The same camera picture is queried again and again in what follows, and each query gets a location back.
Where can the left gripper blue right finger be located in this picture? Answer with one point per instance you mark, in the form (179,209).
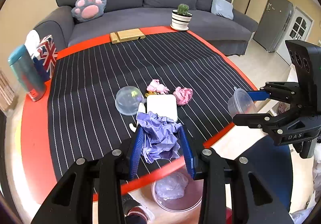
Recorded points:
(187,152)

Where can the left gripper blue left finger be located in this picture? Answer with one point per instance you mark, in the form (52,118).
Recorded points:
(134,151)

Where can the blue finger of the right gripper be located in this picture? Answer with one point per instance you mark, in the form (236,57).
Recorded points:
(255,120)
(260,95)

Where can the small clear plastic cup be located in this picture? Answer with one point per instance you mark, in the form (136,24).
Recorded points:
(241,103)

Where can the purple paper ball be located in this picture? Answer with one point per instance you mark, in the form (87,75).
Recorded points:
(161,139)

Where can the cream white plastic tube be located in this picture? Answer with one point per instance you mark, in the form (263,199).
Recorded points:
(141,110)

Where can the white rectangular foam box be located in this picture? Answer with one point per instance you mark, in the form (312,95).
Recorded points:
(163,105)

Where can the clear plastic dome lid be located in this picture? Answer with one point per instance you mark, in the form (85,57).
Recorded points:
(128,99)

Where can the pink paper ball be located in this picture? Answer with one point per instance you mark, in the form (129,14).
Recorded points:
(183,95)

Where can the black striped table mat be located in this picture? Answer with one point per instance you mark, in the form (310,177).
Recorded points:
(82,117)

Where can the black left shoe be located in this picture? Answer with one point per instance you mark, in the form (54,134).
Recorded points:
(135,213)

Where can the grey refrigerator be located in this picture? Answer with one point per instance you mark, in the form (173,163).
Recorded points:
(273,24)

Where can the white paned door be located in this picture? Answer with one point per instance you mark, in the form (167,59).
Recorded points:
(298,28)

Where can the light blue cushion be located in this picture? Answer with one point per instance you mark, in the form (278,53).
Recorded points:
(222,8)

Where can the wooden phone stand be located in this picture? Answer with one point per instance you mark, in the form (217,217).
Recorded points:
(126,35)

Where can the red square table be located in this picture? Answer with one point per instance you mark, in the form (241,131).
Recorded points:
(35,144)

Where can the potted cactus striped pot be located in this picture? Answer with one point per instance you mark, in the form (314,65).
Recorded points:
(180,18)

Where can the union jack tissue box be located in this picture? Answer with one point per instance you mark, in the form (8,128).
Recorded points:
(43,54)

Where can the teal thermos bottle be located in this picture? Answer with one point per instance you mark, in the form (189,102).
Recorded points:
(23,67)

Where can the paw shaped grey pink cushion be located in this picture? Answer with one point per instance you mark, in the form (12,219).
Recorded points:
(86,10)

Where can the dark grey sofa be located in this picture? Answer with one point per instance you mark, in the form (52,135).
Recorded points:
(229,35)

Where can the orange bear keychain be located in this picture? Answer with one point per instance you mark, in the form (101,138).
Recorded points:
(149,93)

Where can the pink pig keychain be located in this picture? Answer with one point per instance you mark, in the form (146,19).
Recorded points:
(157,87)

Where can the black camera box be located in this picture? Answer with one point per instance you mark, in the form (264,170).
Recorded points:
(306,59)

